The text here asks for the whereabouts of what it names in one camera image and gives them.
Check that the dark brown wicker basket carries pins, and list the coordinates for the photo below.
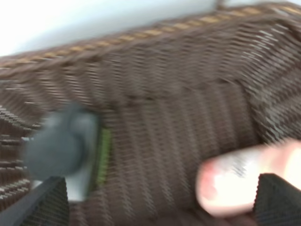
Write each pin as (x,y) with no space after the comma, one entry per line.
(171,95)

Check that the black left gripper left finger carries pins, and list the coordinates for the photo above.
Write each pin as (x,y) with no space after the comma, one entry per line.
(45,205)

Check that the dark green pump bottle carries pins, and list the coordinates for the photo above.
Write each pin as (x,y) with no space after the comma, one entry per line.
(74,144)

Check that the pink dish soap bottle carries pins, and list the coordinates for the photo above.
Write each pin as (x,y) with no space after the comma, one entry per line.
(226,185)

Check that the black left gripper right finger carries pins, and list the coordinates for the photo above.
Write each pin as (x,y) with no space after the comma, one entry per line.
(277,202)

